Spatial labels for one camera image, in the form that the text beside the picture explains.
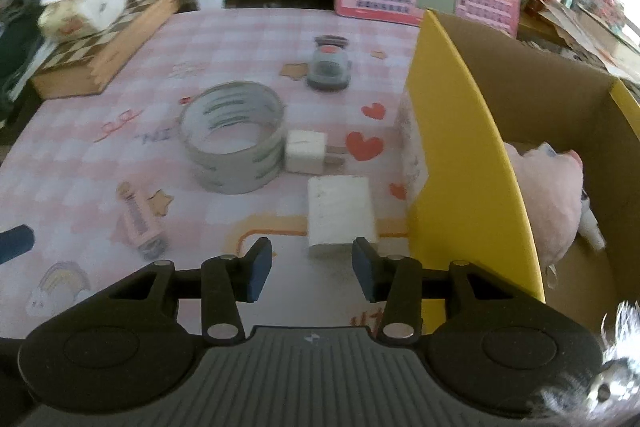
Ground large white charger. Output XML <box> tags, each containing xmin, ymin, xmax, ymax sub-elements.
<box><xmin>307</xmin><ymin>176</ymin><xmax>378</xmax><ymax>257</ymax></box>

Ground clear tape roll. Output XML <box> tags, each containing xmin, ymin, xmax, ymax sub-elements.
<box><xmin>178</xmin><ymin>81</ymin><xmax>286</xmax><ymax>195</ymax></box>

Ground small white usb charger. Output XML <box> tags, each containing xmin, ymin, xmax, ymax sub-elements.
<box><xmin>284</xmin><ymin>130</ymin><xmax>346</xmax><ymax>176</ymax></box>

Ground pink plush toy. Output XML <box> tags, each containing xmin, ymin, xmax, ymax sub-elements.
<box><xmin>504</xmin><ymin>143</ymin><xmax>584</xmax><ymax>271</ymax></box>

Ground silver spray bottle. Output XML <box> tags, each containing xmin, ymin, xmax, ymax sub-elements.
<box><xmin>578</xmin><ymin>192</ymin><xmax>606</xmax><ymax>253</ymax></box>

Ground yellow cardboard box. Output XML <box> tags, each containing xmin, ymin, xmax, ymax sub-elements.
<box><xmin>397</xmin><ymin>12</ymin><xmax>639</xmax><ymax>332</ymax></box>

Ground wooden chess box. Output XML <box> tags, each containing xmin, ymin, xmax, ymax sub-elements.
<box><xmin>32</xmin><ymin>0</ymin><xmax>182</xmax><ymax>100</ymax></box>

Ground pile of clothes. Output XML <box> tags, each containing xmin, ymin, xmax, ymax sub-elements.
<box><xmin>0</xmin><ymin>0</ymin><xmax>44</xmax><ymax>127</ymax></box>

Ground grey toy car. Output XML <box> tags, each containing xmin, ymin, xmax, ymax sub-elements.
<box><xmin>306</xmin><ymin>35</ymin><xmax>352</xmax><ymax>91</ymax></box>

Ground tissue pack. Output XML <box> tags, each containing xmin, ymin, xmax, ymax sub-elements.
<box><xmin>38</xmin><ymin>0</ymin><xmax>127</xmax><ymax>42</ymax></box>

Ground stack of papers and books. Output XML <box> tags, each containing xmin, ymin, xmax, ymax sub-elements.
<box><xmin>518</xmin><ymin>1</ymin><xmax>639</xmax><ymax>88</ymax></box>

